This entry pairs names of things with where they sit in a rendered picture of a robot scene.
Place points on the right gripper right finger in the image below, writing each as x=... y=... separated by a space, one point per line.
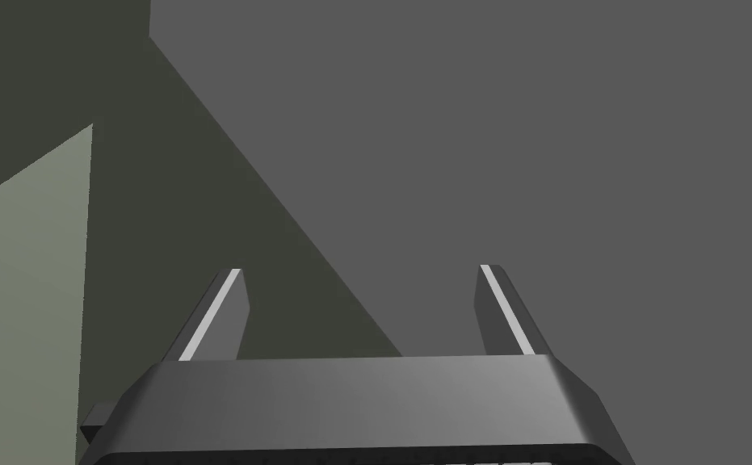
x=503 y=320

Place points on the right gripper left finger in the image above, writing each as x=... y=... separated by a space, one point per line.
x=217 y=323

